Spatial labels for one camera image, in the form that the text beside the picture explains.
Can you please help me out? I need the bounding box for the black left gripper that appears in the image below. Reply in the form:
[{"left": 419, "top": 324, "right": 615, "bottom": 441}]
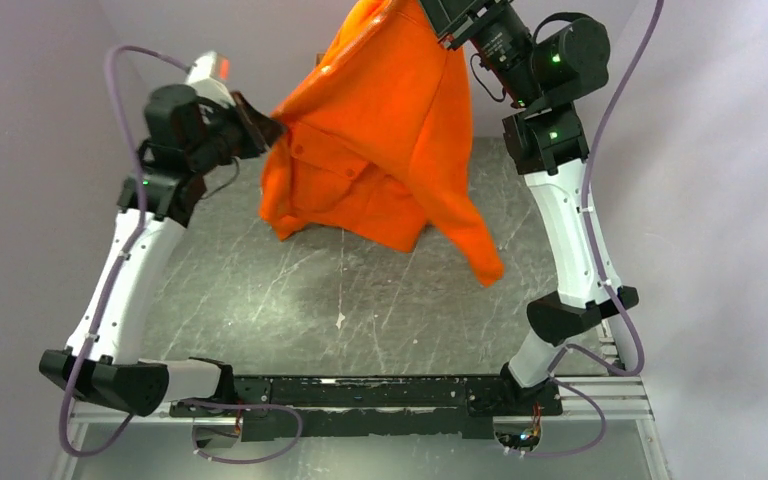
[{"left": 190, "top": 90, "right": 289, "bottom": 175}]

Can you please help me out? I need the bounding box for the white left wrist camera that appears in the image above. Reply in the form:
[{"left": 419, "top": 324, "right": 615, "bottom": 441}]
[{"left": 184, "top": 51, "right": 233, "bottom": 106}]

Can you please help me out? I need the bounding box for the orange jacket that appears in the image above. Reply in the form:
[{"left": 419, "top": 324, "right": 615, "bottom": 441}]
[{"left": 259, "top": 1, "right": 504, "bottom": 286}]

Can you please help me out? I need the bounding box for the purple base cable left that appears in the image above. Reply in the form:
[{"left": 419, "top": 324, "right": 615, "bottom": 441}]
[{"left": 185, "top": 400, "right": 304, "bottom": 466}]

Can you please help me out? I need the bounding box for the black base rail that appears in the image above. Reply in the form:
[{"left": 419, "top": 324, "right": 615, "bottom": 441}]
[{"left": 168, "top": 374, "right": 563, "bottom": 442}]

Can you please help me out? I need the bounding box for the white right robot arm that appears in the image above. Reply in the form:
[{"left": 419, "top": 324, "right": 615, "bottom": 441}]
[{"left": 422, "top": 1, "right": 639, "bottom": 414}]

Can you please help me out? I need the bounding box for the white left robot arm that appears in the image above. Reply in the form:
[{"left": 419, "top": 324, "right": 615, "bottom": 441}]
[{"left": 39, "top": 84, "right": 285, "bottom": 416}]

